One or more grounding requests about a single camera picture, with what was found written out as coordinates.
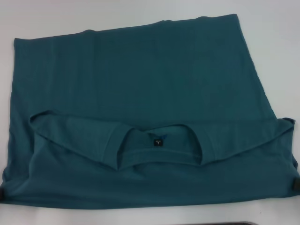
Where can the teal t-shirt with beige print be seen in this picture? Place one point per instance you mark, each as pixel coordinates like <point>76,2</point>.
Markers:
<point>140,82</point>

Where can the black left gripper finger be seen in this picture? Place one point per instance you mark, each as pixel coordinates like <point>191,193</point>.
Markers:
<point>1,193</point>

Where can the dark robot torso part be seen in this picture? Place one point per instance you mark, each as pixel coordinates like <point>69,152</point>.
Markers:
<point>232,223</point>

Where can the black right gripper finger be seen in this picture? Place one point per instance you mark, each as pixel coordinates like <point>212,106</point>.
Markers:
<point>297,187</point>

